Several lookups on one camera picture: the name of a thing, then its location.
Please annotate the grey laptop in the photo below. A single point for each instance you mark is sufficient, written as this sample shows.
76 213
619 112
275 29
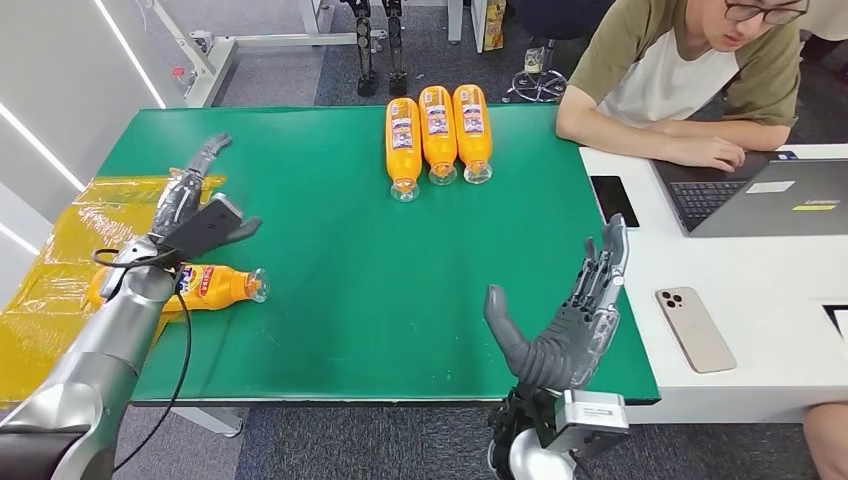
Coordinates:
762 199

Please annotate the chrome office chair base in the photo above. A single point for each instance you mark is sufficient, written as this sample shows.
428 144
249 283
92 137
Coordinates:
538 85

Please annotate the person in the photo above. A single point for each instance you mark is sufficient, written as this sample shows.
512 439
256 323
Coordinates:
828 444
669 73

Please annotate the black robot leg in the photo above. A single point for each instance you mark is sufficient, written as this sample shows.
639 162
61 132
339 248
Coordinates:
366 56
396 56

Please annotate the beige smartphone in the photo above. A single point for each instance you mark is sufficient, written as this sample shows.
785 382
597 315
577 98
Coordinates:
696 330

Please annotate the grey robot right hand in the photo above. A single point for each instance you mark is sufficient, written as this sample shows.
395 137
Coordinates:
563 344

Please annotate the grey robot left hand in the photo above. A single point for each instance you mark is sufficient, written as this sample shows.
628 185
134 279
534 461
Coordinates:
182 192

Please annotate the black smartphone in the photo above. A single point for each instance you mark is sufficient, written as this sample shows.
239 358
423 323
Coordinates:
615 201

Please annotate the white metal stand frame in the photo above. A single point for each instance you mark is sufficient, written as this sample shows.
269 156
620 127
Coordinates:
212 60

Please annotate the yellow printed carton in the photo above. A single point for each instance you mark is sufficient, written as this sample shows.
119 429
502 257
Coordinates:
494 26

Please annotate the green table mat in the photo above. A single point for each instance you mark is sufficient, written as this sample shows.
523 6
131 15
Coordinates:
371 285

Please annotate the orange juice bottle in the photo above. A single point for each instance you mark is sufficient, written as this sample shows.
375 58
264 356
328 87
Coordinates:
437 129
472 126
403 139
212 288

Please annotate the yellow plastic sheet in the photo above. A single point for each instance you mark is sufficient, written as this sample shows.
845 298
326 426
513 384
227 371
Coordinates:
60 278

